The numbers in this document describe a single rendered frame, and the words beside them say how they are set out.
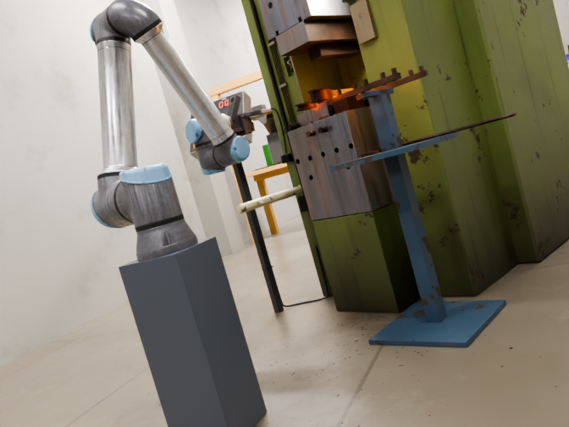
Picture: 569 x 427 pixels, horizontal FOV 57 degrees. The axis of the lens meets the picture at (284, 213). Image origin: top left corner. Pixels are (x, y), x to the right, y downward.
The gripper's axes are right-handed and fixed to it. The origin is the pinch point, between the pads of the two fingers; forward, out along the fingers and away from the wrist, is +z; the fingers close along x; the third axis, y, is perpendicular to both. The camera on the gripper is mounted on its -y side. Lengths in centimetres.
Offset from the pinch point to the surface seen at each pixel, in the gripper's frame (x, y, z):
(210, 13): -400, -207, 315
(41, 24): -278, -148, 35
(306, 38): 6.6, -28.5, 33.0
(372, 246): 17, 68, 27
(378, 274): 16, 82, 27
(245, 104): -42, -12, 29
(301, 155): -11.0, 21.1, 27.0
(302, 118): -9.2, 4.2, 33.0
